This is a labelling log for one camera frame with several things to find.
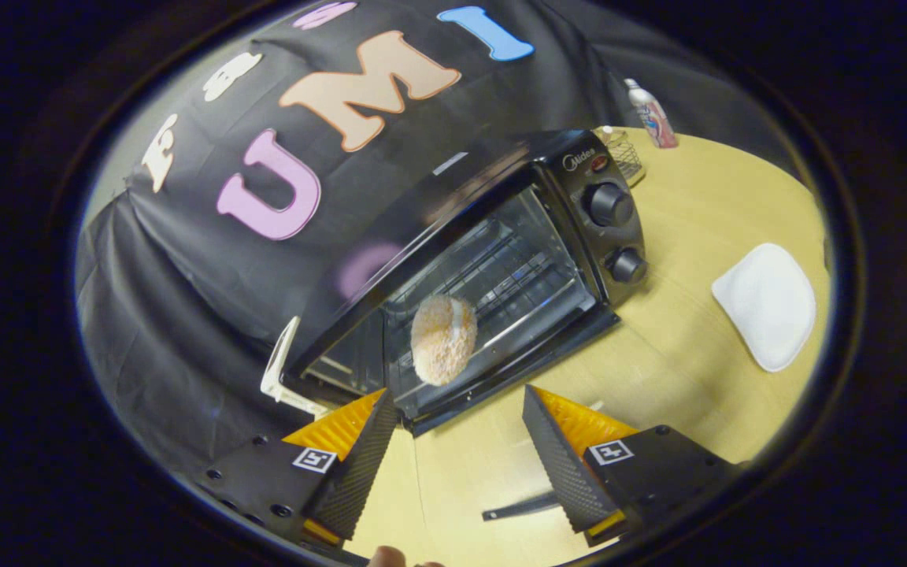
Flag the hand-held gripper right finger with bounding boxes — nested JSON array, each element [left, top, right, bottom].
[[522, 384, 742, 548]]

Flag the silver spray bottle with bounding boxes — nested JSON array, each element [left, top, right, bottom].
[[624, 78, 679, 150]]

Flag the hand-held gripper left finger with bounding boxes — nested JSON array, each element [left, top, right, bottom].
[[194, 387, 399, 548]]

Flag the black backdrop cloth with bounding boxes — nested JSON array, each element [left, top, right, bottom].
[[76, 0, 809, 473]]

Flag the white bread toaster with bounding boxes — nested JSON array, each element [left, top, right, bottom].
[[260, 316, 328, 418]]

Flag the black toaster oven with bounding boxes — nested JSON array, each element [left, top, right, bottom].
[[280, 130, 650, 438]]

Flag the white plate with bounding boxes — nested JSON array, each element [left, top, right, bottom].
[[711, 243, 816, 372]]

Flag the clear glass container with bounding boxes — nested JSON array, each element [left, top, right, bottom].
[[595, 126, 646, 187]]

